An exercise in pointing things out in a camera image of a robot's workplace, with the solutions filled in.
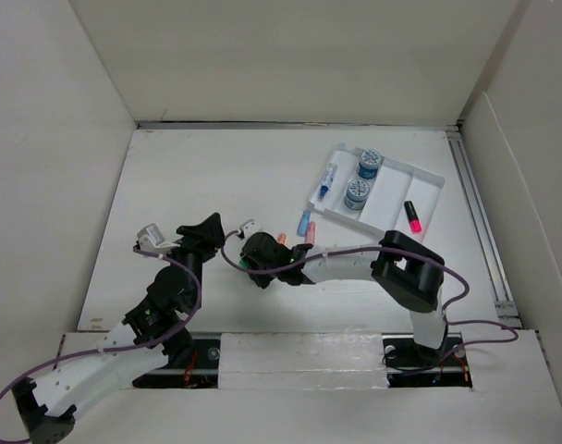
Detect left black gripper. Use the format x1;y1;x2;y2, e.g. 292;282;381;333
158;213;224;310

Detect pink highlighter marker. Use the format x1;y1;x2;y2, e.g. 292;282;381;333
404;201;422;234

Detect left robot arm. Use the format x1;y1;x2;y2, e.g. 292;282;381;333
11;213;225;443

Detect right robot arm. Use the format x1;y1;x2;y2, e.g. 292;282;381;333
239;230;448;368

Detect pink capped small tube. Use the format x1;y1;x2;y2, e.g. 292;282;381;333
305;221;316;245

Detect blue capped small tube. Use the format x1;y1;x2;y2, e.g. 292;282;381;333
297;210;311;237

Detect white organizer tray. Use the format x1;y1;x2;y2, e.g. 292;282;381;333
308;143;446;241

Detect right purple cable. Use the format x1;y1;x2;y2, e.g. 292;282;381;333
218;228;522;371

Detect purple cable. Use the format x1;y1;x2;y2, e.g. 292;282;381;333
218;228;522;371
0;242;203;443

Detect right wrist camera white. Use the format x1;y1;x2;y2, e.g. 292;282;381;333
238;219;262;239

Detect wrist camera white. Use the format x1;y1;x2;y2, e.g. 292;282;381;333
238;219;262;239
137;224;166;253

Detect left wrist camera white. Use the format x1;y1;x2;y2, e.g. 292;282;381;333
137;224;166;253

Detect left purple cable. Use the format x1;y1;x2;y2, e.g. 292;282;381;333
0;242;203;443

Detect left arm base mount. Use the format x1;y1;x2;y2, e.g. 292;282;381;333
132;330;222;389

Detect aluminium rail back edge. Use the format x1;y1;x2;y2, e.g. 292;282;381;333
136;120;459;131

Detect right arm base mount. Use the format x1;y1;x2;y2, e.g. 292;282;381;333
382;333;472;389

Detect aluminium rail right side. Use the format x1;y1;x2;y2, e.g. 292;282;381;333
446;130;523;329

